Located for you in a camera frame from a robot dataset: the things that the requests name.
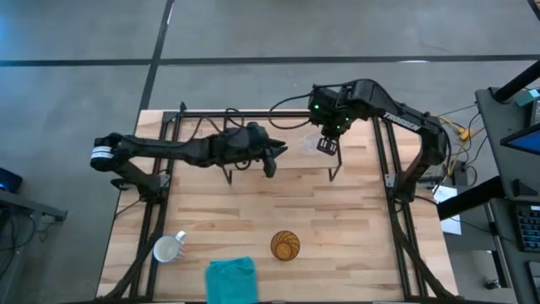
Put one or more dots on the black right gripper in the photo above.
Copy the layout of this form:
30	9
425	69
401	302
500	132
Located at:
331	110

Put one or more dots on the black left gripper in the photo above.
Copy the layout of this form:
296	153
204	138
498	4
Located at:
240	145

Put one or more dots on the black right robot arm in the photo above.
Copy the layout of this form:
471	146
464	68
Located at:
405	118

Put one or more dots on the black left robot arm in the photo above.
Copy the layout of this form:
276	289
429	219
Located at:
152	148

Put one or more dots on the white paper sheet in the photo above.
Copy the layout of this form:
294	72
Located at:
449	211

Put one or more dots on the teal cloth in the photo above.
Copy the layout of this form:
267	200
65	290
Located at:
232	280

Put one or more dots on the white ceramic mug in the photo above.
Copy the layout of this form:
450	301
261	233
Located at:
168	248

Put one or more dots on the black diagonal beam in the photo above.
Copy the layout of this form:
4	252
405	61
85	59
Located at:
468	198

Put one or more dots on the dark grey side desk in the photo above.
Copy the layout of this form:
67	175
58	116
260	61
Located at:
512	177

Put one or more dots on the monitor with blue screen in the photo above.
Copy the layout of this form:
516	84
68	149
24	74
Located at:
525	141

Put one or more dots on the black keyboard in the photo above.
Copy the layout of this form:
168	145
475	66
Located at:
529	230

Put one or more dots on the black device with blue light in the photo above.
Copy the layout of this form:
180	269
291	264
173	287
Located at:
9	180

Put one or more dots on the silver frame corner bracket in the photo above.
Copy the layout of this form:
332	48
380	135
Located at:
165	180
389	181

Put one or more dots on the black aluminium table frame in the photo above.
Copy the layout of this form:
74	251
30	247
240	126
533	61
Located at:
396	236

